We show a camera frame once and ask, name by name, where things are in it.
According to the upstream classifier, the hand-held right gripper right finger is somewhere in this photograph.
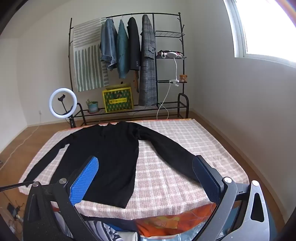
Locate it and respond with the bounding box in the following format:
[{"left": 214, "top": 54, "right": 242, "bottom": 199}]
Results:
[{"left": 191, "top": 155, "right": 272, "bottom": 241}]

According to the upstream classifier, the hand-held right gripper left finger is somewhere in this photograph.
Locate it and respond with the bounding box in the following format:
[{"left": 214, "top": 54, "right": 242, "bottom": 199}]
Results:
[{"left": 23, "top": 156, "right": 100, "bottom": 241}]

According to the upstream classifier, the black sweater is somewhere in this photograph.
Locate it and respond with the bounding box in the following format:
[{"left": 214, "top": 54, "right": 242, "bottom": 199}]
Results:
[{"left": 23, "top": 121, "right": 204, "bottom": 209}]

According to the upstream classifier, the black metal clothes rack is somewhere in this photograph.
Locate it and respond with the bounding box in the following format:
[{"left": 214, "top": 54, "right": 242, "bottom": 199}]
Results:
[{"left": 68, "top": 11, "right": 190, "bottom": 128}]

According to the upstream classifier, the pink plaid blanket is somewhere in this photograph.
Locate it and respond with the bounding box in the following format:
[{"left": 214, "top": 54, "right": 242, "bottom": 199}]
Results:
[{"left": 18, "top": 119, "right": 250, "bottom": 219}]

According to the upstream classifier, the person's striped clothing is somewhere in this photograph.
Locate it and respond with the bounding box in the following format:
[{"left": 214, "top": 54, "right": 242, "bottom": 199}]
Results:
[{"left": 88, "top": 220, "right": 139, "bottom": 241}]

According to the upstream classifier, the orange printed bedsheet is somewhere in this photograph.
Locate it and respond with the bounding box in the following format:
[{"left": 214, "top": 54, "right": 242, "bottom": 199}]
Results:
[{"left": 135, "top": 204, "right": 218, "bottom": 238}]

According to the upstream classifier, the small plant in teal pot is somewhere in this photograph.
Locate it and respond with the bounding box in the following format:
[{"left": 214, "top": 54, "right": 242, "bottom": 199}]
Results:
[{"left": 85, "top": 99, "right": 99, "bottom": 113}]

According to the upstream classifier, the yellow green patterned box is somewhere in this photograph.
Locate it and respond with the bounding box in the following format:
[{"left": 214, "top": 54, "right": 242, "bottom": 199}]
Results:
[{"left": 102, "top": 85, "right": 134, "bottom": 113}]

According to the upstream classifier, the white gooseneck clip holder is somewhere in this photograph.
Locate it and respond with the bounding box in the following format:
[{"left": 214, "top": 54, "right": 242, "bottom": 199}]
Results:
[{"left": 165, "top": 51, "right": 187, "bottom": 87}]

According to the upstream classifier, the orange brown cloth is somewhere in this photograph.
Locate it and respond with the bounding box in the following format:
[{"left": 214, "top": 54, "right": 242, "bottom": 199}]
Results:
[{"left": 133, "top": 70, "right": 140, "bottom": 93}]

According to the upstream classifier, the green striped white rug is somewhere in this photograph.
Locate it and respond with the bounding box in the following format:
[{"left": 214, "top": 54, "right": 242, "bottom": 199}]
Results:
[{"left": 72, "top": 18, "right": 110, "bottom": 93}]

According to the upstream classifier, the grey plaid coat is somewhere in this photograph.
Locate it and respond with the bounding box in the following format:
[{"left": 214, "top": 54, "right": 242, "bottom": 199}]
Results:
[{"left": 138, "top": 14, "right": 158, "bottom": 106}]

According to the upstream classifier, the teal knit sweater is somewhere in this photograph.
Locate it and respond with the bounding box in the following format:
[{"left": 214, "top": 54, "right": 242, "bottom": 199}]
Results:
[{"left": 116, "top": 20, "right": 129, "bottom": 79}]

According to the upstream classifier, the blue denim jacket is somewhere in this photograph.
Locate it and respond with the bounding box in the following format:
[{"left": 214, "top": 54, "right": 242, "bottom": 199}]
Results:
[{"left": 99, "top": 18, "right": 118, "bottom": 71}]

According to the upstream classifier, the black blazer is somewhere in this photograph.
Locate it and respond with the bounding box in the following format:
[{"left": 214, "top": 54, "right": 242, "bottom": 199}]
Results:
[{"left": 127, "top": 17, "right": 141, "bottom": 70}]

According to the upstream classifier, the window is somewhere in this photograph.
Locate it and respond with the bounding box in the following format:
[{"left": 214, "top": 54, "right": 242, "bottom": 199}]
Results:
[{"left": 225, "top": 0, "right": 296, "bottom": 63}]

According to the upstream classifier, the black cable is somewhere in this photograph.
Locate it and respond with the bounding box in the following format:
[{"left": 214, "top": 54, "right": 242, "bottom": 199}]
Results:
[{"left": 0, "top": 182, "right": 33, "bottom": 192}]

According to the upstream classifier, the white ring light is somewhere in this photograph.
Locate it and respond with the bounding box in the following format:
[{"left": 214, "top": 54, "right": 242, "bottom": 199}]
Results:
[{"left": 48, "top": 88, "right": 77, "bottom": 129}]

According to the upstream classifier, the white cable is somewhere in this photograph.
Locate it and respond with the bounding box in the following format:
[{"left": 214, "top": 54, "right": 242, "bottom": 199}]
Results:
[{"left": 156, "top": 83, "right": 173, "bottom": 120}]

